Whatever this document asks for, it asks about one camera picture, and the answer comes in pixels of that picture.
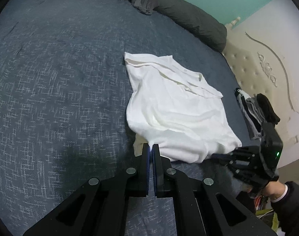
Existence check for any grey crumpled garment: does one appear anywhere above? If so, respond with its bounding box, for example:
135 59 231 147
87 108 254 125
130 0 161 16

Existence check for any green plastic packaging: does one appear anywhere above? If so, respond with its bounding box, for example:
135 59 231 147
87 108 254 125
256 208 279 231

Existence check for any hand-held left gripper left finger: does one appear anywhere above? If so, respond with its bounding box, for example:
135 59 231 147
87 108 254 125
23 143 150 236

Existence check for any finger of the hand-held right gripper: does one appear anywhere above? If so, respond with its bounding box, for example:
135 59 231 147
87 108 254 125
210 147 241 164

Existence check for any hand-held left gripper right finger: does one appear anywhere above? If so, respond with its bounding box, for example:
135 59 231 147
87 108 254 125
152 144 275 236

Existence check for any person's right hand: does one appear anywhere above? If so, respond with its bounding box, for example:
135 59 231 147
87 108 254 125
262 180 288 200

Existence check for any dark grey rolled duvet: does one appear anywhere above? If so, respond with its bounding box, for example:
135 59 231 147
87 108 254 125
24 0 228 54

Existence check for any white long-sleeve shirt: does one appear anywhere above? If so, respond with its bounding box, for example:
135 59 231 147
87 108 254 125
123 51 243 164

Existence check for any cream tufted headboard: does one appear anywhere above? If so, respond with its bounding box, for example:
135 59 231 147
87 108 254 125
221 0 299 171

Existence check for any bed with blue patterned sheet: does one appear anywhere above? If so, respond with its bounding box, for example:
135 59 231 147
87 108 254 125
0 0 263 236

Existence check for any black grey and white garment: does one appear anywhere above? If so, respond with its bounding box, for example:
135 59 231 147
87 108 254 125
234 87 281 140

